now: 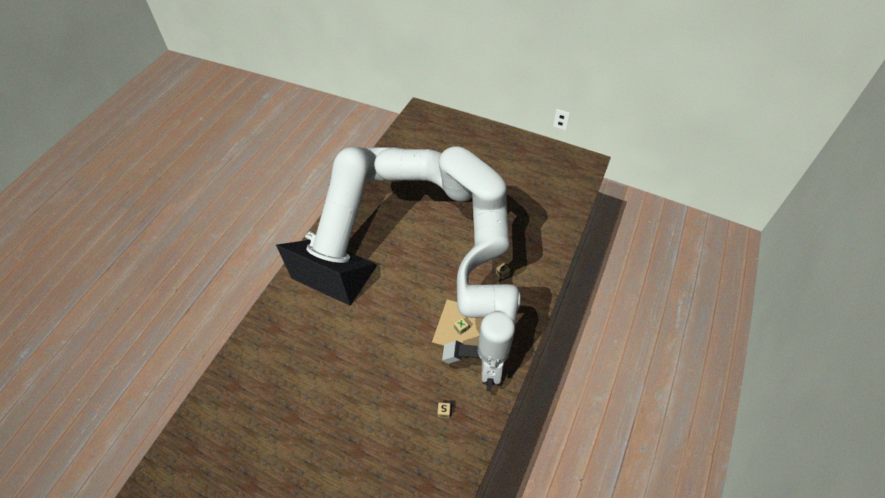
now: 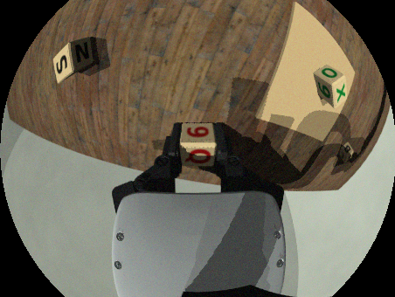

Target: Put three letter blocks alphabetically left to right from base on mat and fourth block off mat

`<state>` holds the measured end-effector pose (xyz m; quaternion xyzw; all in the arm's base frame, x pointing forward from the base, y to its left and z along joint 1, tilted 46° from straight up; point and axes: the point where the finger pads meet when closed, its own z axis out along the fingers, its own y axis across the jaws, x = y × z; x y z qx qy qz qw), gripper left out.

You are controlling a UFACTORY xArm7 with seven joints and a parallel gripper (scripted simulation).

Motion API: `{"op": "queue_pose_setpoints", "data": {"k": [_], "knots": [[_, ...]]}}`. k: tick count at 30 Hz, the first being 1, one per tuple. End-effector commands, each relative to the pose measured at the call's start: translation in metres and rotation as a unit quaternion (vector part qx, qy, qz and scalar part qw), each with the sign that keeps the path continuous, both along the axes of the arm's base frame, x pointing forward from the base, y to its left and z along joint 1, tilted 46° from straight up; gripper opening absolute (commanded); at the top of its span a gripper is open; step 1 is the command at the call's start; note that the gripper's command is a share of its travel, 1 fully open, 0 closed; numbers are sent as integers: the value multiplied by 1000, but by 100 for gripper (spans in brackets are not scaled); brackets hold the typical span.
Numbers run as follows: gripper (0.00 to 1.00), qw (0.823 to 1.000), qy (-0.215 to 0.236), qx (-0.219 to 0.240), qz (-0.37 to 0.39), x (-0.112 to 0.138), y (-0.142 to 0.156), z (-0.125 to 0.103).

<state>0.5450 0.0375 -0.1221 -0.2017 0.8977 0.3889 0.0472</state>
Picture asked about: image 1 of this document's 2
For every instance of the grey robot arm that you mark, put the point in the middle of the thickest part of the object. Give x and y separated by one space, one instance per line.
462 175

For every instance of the cream flat mat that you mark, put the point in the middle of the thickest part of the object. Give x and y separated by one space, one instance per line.
445 333

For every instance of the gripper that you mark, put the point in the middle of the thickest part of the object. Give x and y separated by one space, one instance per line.
495 374

